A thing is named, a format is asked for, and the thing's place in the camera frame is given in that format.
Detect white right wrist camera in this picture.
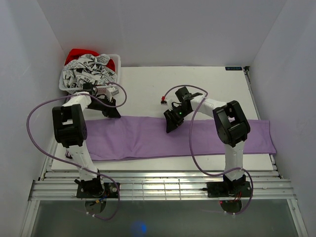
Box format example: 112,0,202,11
160,96,173,110

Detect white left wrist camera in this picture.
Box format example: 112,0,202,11
105,86,119,98

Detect black white printed garment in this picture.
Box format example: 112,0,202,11
61,54,118,88

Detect purple trousers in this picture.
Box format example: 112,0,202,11
64,116,277,161

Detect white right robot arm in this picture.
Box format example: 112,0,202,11
161,85,253,199

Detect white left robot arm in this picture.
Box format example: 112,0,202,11
52,83,120,198

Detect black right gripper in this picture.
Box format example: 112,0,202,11
164,106,192,133

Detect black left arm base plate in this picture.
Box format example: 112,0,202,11
76,183,119,198

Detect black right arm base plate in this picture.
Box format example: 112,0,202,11
206,181,252,198

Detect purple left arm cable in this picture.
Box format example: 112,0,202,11
26,82,128,221

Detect white plastic laundry basket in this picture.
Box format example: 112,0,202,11
59,54,121,94

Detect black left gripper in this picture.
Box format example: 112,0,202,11
86,95,121,119

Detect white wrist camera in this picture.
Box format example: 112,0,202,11
105,86,119,98
160,96,173,110

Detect dark table label sticker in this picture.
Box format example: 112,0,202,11
225,66,243,71

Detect red garment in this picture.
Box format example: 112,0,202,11
64,48,116,71

